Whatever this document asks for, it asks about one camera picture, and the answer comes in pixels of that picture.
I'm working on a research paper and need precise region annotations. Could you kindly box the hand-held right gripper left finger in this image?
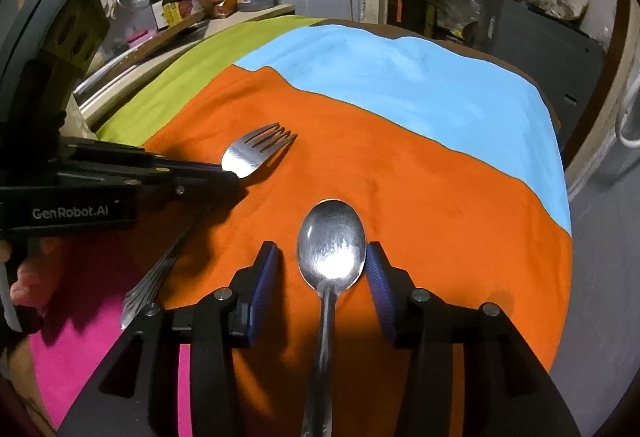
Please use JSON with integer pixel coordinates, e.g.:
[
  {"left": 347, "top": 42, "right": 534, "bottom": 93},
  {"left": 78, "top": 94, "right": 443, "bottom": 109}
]
[{"left": 60, "top": 241, "right": 279, "bottom": 437}]

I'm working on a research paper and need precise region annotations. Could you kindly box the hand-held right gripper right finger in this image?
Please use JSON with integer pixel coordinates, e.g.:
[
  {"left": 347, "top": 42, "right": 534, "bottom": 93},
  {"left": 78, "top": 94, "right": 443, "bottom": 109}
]
[{"left": 365, "top": 241, "right": 581, "bottom": 437}]

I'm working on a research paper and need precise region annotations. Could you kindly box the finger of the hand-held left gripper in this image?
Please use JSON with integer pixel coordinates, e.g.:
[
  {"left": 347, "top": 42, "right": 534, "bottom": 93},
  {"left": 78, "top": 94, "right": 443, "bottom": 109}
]
[
  {"left": 60, "top": 137, "right": 236, "bottom": 178},
  {"left": 57, "top": 169, "right": 247, "bottom": 214}
]

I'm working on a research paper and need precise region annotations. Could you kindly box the metal fork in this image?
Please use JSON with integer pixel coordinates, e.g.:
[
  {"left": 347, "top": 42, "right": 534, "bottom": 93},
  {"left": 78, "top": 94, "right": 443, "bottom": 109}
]
[{"left": 120, "top": 123, "right": 299, "bottom": 331}]

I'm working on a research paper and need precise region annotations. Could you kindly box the metal spoon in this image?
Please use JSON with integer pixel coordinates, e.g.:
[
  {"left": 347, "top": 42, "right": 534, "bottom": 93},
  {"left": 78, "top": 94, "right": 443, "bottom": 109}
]
[{"left": 297, "top": 199, "right": 368, "bottom": 437}]

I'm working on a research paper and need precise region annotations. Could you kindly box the person's left hand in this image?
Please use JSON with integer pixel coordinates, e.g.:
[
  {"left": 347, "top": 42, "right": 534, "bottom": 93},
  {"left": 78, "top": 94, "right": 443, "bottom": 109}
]
[{"left": 0, "top": 239, "right": 55, "bottom": 319}]

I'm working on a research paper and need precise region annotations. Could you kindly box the wooden counter board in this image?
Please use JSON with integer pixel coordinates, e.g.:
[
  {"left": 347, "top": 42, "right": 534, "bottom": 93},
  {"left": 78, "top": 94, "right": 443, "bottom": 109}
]
[{"left": 74, "top": 4, "right": 296, "bottom": 118}]

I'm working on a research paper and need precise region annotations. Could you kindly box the multicolour striped cloth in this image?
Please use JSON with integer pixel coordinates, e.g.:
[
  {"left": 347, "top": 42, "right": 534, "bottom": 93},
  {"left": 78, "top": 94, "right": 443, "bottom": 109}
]
[{"left": 27, "top": 17, "right": 573, "bottom": 437}]

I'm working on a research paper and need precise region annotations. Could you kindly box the grey cabinet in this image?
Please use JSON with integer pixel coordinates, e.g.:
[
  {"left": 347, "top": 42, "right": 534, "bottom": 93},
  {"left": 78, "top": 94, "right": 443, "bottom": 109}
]
[{"left": 467, "top": 0, "right": 606, "bottom": 128}]

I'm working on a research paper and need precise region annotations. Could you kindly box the white hose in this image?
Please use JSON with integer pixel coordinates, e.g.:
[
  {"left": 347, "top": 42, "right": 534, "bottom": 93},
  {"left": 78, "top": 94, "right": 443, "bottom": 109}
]
[{"left": 617, "top": 77, "right": 640, "bottom": 144}]

